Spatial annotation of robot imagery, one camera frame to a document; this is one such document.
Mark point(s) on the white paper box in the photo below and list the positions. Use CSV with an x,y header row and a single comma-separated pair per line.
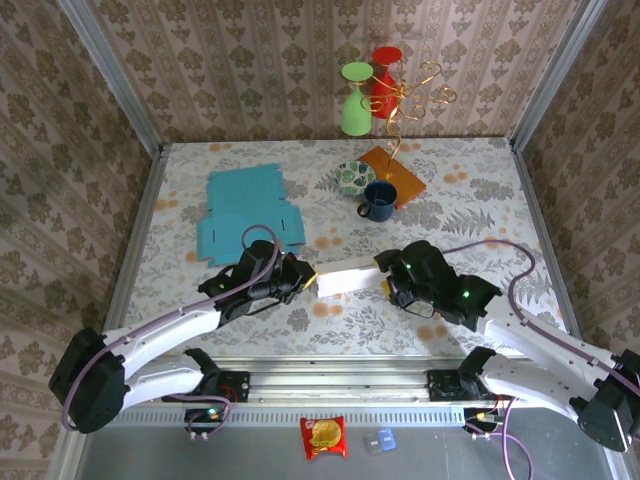
x,y
345,282

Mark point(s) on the blue paper box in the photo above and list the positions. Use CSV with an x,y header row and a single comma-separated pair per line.
x,y
240,200

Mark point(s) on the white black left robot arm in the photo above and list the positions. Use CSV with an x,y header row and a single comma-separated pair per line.
x,y
165,325

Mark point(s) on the floral tablecloth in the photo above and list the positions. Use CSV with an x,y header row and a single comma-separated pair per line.
x,y
350,330

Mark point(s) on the dark blue mug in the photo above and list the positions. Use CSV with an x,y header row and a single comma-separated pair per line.
x,y
380,205

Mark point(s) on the orange wooden board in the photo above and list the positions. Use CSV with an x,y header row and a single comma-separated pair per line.
x,y
410,185

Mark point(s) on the green leaf pattern bowl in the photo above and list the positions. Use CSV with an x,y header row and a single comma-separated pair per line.
x,y
350,175

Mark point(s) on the small black controller board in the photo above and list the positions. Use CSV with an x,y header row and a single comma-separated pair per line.
x,y
205,417
480,417

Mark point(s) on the small blue packet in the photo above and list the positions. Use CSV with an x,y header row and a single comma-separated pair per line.
x,y
387,439

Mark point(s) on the red snack packet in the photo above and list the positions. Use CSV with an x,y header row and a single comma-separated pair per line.
x,y
323,437

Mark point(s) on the small grey packet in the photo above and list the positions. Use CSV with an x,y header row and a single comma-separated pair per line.
x,y
371,444

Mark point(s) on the green wine glass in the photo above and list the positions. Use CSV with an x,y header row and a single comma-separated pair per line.
x,y
355,117

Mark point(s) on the red wine glass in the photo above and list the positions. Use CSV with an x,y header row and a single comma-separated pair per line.
x,y
382,92

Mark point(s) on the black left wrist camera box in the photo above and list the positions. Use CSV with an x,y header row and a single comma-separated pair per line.
x,y
260,260

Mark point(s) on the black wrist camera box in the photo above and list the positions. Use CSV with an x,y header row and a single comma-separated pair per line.
x,y
422,260
260,260

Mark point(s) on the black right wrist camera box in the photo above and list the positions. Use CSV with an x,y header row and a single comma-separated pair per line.
x,y
422,260

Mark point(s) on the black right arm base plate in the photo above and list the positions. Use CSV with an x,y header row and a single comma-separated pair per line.
x,y
445,385

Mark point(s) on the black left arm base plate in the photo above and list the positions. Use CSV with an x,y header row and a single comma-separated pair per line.
x,y
235,387

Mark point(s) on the aluminium front rail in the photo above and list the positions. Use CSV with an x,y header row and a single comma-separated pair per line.
x,y
340,385

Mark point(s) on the aluminium table side rail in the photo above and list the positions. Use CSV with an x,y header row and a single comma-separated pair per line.
x,y
545,225
145,210

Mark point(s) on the aluminium frame post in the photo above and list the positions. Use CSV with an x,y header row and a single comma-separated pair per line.
x,y
555,75
110,75

